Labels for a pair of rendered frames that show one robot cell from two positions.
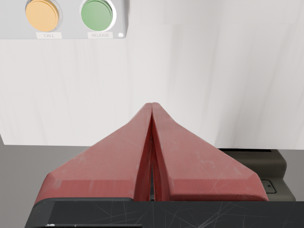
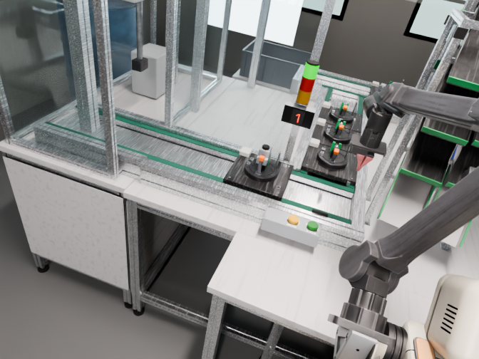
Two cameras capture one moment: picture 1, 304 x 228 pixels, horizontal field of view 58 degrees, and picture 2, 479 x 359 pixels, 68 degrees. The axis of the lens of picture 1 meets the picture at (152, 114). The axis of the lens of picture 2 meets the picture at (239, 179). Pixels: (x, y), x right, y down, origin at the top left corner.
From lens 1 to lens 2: 119 cm
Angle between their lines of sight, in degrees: 87
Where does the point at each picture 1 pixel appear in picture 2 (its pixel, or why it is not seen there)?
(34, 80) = (254, 261)
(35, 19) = (291, 218)
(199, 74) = (344, 290)
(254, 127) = not seen: hidden behind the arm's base
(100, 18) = (314, 225)
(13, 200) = not seen: outside the picture
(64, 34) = (297, 227)
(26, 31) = (284, 221)
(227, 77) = not seen: hidden behind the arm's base
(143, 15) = (318, 256)
